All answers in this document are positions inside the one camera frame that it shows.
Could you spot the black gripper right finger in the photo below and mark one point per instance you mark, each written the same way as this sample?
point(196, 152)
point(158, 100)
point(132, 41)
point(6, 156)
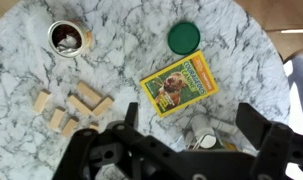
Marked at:
point(252, 123)

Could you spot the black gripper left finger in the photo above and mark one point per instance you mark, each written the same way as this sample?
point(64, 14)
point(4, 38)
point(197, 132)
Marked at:
point(132, 115)

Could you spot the green round plastic lid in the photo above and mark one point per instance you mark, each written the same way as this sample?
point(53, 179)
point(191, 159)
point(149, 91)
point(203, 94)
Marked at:
point(183, 38)

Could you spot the yellow open tin can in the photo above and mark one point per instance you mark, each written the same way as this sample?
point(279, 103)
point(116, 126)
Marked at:
point(67, 40)

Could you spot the white tube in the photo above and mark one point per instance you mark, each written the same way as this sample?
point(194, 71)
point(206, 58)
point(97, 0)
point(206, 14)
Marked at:
point(224, 126)

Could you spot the light wooden block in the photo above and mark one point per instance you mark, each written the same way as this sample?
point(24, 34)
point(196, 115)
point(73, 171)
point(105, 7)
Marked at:
point(79, 105)
point(57, 118)
point(94, 126)
point(41, 101)
point(89, 93)
point(102, 106)
point(69, 126)

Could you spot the bottles cluster on table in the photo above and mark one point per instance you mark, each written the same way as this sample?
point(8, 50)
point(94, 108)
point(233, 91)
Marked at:
point(226, 145)

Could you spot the yellow dog picture book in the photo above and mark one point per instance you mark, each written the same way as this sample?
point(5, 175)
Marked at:
point(179, 83)

